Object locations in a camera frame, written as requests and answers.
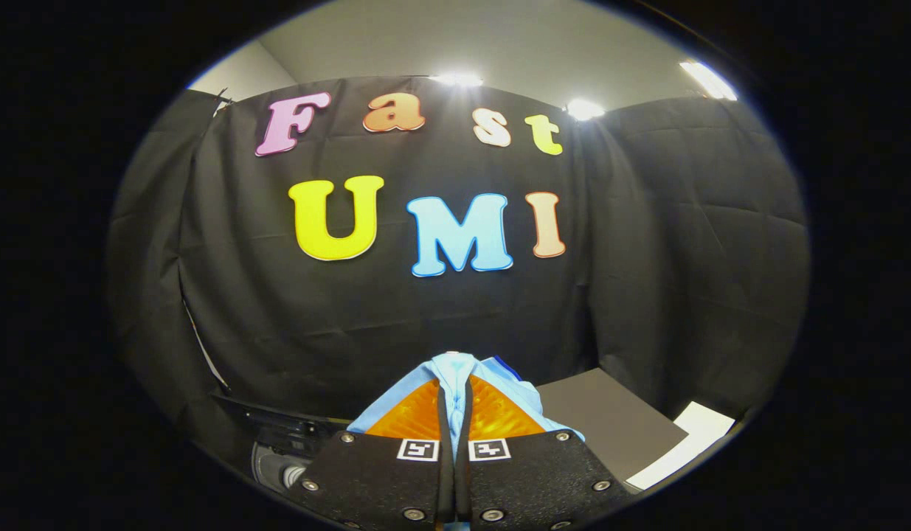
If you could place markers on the white board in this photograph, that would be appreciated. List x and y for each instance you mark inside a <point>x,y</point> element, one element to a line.
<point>695,442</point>

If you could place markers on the long strip ceiling light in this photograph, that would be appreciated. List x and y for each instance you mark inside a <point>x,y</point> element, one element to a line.
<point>709,80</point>

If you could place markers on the light blue shirt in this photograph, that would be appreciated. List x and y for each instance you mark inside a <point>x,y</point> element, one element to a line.
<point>455,369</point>

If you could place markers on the black backdrop cloth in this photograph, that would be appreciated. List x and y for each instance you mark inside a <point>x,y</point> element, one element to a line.
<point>352,317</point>

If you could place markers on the beige cabinet with black top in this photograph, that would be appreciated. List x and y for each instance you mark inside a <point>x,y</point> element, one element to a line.
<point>610,420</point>

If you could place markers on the round ceiling light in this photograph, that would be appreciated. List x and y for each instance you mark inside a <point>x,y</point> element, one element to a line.
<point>455,79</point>

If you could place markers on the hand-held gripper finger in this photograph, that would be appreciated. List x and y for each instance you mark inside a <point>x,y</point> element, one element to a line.
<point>446,483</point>
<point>463,483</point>

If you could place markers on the small ceiling light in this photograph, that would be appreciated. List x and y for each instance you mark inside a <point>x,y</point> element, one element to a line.
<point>584,109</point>

